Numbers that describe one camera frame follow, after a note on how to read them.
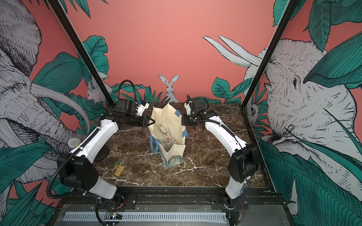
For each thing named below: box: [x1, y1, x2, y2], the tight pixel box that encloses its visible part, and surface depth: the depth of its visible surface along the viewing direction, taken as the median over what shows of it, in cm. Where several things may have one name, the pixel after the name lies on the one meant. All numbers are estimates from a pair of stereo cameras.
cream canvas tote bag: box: [148, 102, 189, 170], surface depth 87 cm
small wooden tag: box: [114, 165, 125, 177], surface depth 85 cm
